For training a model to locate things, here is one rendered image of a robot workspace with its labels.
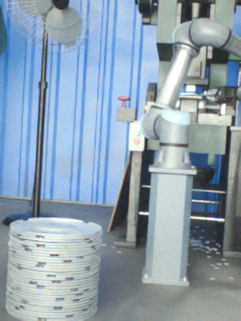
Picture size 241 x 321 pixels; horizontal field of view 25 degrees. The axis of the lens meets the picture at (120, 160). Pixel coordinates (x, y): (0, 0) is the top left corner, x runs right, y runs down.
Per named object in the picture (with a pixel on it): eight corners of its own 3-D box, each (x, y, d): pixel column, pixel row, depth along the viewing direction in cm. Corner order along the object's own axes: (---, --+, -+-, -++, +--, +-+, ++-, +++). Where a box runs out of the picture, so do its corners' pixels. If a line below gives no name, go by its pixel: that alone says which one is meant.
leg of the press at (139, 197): (136, 249, 268) (148, 68, 264) (113, 247, 270) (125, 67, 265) (151, 221, 359) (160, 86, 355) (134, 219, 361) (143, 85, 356)
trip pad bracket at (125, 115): (133, 145, 272) (136, 106, 271) (115, 143, 274) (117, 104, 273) (135, 144, 278) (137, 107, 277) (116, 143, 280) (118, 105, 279)
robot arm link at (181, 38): (150, 135, 216) (195, 12, 222) (133, 133, 230) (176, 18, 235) (173, 145, 222) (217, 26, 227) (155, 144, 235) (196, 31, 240)
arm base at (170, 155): (192, 170, 207) (194, 144, 207) (153, 167, 208) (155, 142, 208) (190, 168, 222) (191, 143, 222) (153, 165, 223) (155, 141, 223)
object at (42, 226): (120, 230, 174) (120, 228, 174) (57, 241, 151) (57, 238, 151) (55, 217, 191) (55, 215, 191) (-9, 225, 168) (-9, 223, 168)
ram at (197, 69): (205, 77, 279) (209, 20, 277) (176, 76, 281) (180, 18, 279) (204, 81, 296) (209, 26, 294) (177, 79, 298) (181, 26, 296)
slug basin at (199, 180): (216, 190, 276) (217, 170, 276) (150, 185, 281) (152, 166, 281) (214, 184, 310) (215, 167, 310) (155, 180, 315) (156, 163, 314)
